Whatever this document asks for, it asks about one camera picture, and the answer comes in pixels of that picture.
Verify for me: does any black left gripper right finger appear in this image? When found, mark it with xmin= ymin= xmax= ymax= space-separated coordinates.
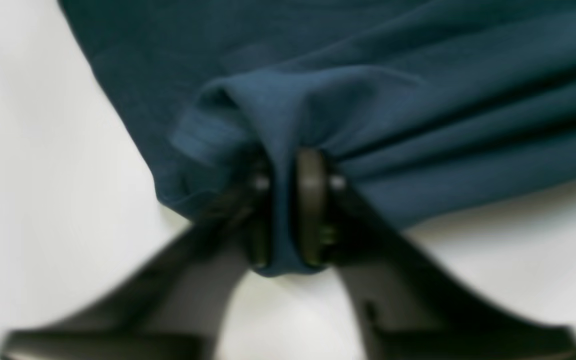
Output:
xmin=295 ymin=148 xmax=576 ymax=360

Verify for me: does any navy blue T-shirt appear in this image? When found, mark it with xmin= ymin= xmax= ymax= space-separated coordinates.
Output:
xmin=59 ymin=0 xmax=576 ymax=276

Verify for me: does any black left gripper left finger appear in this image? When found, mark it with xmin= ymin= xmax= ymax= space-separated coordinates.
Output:
xmin=0 ymin=170 xmax=271 ymax=360

